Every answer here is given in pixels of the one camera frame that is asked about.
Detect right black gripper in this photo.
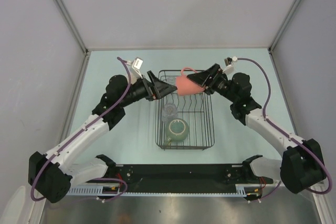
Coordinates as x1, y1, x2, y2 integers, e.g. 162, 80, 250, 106
187, 63, 238, 103

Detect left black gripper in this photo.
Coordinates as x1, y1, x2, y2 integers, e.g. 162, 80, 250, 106
119, 71, 176, 108

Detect pink ceramic mug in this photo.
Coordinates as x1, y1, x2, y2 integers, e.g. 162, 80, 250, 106
175, 67, 204, 96

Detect clear faceted glass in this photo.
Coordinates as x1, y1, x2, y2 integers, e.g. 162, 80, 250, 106
161, 103, 178, 123
166, 76, 176, 85

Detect dark wire dish rack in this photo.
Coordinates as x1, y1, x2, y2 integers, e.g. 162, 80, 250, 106
154, 69, 215, 151

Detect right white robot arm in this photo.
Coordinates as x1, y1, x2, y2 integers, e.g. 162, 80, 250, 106
187, 64, 332, 194

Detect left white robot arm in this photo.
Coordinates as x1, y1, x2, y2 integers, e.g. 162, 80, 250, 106
28, 71, 177, 203

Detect green glazed ceramic mug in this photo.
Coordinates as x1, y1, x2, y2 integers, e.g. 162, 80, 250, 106
163, 118, 190, 146

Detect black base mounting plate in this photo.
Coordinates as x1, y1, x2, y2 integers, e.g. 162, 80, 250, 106
85, 154, 274, 194

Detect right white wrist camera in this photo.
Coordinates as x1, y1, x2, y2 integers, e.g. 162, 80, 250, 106
223, 56, 238, 75

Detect white slotted cable duct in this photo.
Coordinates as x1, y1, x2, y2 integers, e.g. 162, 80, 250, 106
67, 185, 259, 197

